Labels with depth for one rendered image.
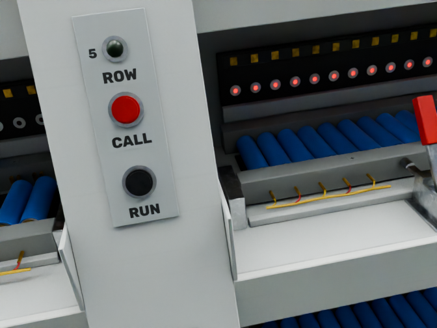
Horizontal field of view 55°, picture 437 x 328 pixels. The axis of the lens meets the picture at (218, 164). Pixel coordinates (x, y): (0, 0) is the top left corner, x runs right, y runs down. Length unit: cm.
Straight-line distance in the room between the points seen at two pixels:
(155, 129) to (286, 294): 14
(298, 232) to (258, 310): 6
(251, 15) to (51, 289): 22
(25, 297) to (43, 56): 16
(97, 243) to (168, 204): 5
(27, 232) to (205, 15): 19
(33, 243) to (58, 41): 15
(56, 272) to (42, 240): 2
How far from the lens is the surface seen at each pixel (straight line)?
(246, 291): 29
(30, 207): 37
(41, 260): 33
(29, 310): 31
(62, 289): 31
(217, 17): 27
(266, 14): 28
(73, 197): 26
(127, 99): 25
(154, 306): 28
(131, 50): 25
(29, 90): 42
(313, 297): 31
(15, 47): 28
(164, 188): 26
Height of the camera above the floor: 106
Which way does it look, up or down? 11 degrees down
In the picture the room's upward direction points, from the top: 8 degrees counter-clockwise
